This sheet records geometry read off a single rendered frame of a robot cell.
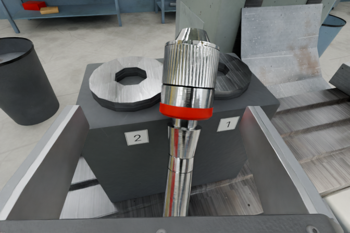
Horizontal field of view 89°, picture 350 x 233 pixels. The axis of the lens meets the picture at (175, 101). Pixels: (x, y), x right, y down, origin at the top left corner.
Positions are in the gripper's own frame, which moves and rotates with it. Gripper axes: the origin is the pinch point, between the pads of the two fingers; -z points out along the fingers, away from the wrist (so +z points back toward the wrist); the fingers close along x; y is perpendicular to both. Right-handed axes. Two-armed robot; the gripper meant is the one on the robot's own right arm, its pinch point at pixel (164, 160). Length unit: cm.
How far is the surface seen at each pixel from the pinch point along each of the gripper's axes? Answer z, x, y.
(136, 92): -9.5, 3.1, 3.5
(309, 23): -59, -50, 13
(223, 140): -8.3, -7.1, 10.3
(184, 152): -3.6, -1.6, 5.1
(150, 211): -4.7, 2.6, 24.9
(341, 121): -23, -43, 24
